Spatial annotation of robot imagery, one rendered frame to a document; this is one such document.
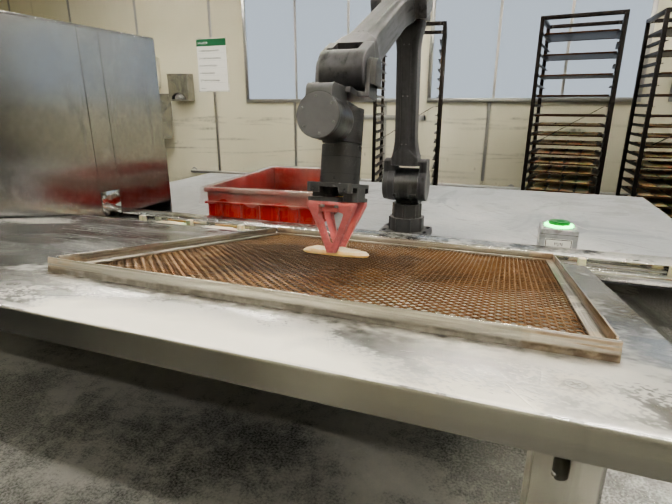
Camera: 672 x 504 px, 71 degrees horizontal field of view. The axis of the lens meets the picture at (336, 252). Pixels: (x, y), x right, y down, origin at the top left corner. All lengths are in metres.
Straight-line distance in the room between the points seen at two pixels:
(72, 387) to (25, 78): 0.73
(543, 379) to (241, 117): 6.00
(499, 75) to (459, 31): 0.60
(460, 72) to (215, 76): 2.95
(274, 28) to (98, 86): 4.80
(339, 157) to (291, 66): 5.23
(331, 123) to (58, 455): 0.45
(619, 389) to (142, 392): 0.47
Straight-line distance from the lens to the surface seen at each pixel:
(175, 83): 6.58
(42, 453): 0.55
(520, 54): 5.31
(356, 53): 0.68
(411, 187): 1.11
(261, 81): 6.05
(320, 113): 0.60
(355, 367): 0.28
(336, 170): 0.66
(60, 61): 1.25
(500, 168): 5.34
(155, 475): 0.48
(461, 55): 5.35
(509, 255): 0.84
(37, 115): 1.20
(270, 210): 1.25
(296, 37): 5.87
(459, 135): 5.34
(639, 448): 0.27
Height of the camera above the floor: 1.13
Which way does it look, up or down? 17 degrees down
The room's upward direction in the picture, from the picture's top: straight up
